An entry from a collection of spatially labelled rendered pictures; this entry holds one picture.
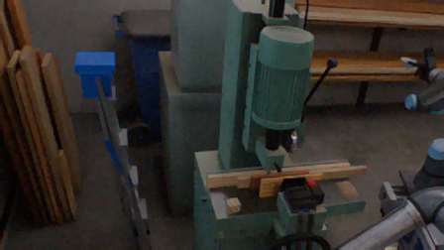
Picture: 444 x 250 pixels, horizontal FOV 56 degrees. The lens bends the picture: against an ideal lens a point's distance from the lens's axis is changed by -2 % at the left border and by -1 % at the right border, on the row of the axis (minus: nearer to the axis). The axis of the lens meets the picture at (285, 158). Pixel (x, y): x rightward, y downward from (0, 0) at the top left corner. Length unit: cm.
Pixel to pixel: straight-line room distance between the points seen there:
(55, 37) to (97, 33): 31
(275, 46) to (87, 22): 256
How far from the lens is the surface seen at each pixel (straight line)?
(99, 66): 197
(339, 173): 175
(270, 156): 152
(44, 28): 376
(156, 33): 307
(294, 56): 131
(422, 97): 202
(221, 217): 149
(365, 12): 368
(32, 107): 250
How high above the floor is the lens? 190
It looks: 33 degrees down
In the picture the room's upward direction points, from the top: 9 degrees clockwise
